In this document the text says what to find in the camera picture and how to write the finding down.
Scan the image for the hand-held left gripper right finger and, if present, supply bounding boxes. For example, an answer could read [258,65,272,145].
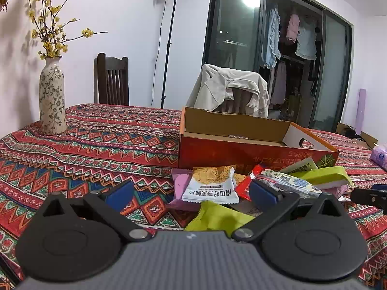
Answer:
[231,179,348,244]

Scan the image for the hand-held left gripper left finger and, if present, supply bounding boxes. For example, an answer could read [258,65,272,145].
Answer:
[38,182,152,244]

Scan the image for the red snack packet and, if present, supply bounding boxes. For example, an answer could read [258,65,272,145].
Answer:
[235,164,270,201]

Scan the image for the pink snack packet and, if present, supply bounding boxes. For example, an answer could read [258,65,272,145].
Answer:
[331,187,352,201]

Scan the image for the dark brown snack packet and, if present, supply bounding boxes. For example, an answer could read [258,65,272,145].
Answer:
[225,200,262,218]

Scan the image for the white blue-print snack packet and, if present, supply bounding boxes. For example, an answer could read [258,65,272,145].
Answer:
[260,169,323,200]

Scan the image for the white green snack packet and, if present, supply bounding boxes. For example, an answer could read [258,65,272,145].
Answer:
[283,156,319,176]

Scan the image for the white cracker-print snack packet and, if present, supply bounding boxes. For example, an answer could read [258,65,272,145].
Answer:
[181,166,240,204]

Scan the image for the purple snack packet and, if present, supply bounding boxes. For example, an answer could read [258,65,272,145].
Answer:
[167,168,194,210]

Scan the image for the orange cardboard box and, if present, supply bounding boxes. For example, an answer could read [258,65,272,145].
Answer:
[178,106,340,176]

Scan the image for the purple tissue pack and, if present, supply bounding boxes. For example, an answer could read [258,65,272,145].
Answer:
[370,143,387,171]

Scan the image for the patterned red tablecloth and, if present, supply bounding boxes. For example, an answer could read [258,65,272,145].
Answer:
[0,103,387,290]

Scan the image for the brown cardboard box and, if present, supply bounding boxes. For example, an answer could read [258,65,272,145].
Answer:
[335,122,379,150]

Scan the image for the purple rolled mat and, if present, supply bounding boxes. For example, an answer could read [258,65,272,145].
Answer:
[355,88,367,136]

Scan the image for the wooden chair under jacket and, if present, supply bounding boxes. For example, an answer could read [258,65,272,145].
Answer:
[222,87,255,116]

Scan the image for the hanging lilac clothing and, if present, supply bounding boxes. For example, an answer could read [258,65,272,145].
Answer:
[268,62,288,107]

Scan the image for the dark wooden chair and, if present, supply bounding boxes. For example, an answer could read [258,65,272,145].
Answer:
[94,53,130,106]

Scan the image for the floral ceramic vase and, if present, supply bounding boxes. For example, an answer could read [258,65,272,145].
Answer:
[39,57,67,136]

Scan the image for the beige jacket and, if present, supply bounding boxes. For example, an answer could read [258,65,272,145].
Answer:
[186,63,269,118]

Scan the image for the hanging light blue shirt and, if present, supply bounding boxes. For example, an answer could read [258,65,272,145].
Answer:
[261,4,282,69]

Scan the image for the hanging white garment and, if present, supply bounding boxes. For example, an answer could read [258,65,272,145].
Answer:
[296,20,318,61]

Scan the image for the wardrobe with hanging clothes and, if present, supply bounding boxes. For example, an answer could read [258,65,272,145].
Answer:
[202,0,354,133]

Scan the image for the studio light on black stand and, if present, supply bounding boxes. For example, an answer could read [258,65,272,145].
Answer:
[160,0,186,109]

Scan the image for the hanging pink garment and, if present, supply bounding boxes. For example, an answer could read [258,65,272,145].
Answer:
[286,14,302,44]

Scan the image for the yellow flower branches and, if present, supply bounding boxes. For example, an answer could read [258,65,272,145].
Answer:
[28,0,108,61]

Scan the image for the black power cable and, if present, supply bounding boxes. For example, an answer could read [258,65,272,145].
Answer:
[150,0,167,108]

